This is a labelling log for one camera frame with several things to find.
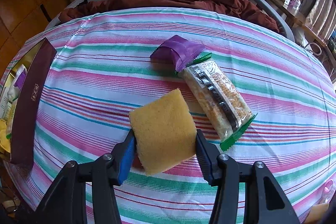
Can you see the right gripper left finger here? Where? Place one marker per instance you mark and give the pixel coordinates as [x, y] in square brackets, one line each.
[64, 201]

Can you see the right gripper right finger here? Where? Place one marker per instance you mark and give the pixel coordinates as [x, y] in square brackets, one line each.
[265, 201]

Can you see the clear green rice cracker pack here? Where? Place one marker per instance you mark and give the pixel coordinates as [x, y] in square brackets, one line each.
[218, 97]

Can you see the yellow sponge cake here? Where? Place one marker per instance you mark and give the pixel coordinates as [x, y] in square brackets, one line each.
[165, 133]

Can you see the purple snack packet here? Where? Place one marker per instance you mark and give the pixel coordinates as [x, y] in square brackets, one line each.
[178, 51]

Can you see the gold tin box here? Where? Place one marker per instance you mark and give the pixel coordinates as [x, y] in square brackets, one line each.
[20, 98]

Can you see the wooden side shelf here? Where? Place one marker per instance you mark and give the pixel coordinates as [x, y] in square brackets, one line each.
[294, 17]

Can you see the beige curtain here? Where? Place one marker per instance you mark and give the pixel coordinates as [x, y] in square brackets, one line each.
[320, 15]

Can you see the dark red blanket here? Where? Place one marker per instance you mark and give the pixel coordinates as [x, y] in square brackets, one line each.
[242, 9]

